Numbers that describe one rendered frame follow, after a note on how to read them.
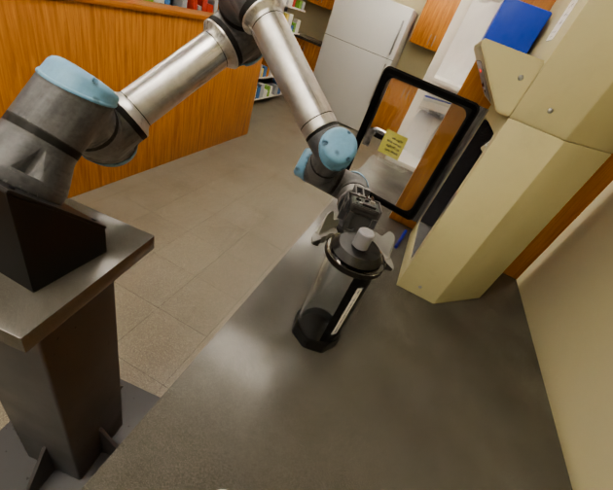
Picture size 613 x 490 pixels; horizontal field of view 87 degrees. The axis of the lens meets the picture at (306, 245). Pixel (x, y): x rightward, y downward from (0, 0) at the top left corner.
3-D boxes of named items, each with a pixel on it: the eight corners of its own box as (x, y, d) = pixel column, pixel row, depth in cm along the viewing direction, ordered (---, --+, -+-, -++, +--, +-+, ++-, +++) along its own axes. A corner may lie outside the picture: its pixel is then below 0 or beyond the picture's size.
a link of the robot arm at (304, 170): (312, 134, 73) (354, 158, 74) (303, 152, 84) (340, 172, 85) (297, 164, 71) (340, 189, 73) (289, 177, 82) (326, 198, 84)
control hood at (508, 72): (493, 100, 88) (518, 60, 82) (509, 118, 62) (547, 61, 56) (453, 84, 90) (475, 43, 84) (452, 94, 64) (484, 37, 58)
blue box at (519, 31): (517, 58, 81) (543, 17, 76) (523, 59, 73) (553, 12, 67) (479, 44, 82) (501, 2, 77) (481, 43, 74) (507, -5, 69)
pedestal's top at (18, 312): (-147, 273, 53) (-160, 256, 51) (36, 196, 79) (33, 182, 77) (25, 353, 52) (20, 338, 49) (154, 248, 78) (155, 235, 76)
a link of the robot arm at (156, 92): (33, 115, 62) (246, -34, 72) (73, 143, 76) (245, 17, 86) (80, 161, 63) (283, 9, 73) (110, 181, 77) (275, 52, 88)
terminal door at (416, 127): (412, 222, 112) (483, 105, 89) (338, 180, 120) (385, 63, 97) (412, 221, 112) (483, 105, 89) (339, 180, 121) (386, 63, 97)
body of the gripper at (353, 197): (345, 200, 60) (346, 180, 70) (330, 238, 64) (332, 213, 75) (384, 214, 61) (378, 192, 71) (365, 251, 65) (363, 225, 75)
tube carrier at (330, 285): (339, 358, 63) (388, 282, 51) (287, 341, 63) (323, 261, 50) (342, 317, 72) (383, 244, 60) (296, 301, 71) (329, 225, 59)
